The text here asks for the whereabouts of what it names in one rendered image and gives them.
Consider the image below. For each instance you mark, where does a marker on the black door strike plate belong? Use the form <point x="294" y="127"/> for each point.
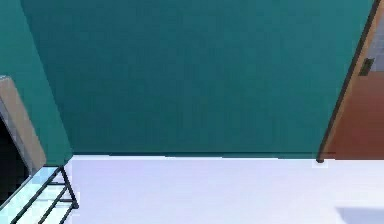
<point x="366" y="66"/>

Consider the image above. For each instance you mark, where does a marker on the wooden room door frame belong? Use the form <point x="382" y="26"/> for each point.
<point x="346" y="90"/>

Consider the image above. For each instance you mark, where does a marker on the glass table with black frame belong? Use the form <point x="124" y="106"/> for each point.
<point x="40" y="186"/>

